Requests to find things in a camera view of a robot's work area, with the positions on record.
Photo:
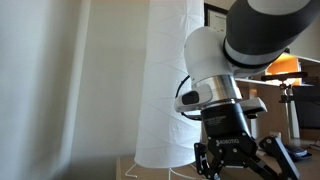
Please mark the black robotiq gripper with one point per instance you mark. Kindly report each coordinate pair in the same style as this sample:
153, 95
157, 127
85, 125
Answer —
231, 144

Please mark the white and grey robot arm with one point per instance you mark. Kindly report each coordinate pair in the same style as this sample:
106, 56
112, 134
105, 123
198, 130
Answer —
257, 33

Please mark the white paper floor lamp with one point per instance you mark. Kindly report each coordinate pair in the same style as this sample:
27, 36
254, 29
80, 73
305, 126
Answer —
165, 138

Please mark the black framed certificate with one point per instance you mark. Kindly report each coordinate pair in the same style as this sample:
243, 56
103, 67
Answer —
215, 17

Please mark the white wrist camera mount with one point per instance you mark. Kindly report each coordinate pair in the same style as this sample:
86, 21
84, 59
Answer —
205, 96

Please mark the black camera on stand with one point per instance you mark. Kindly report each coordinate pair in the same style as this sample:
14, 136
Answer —
286, 97

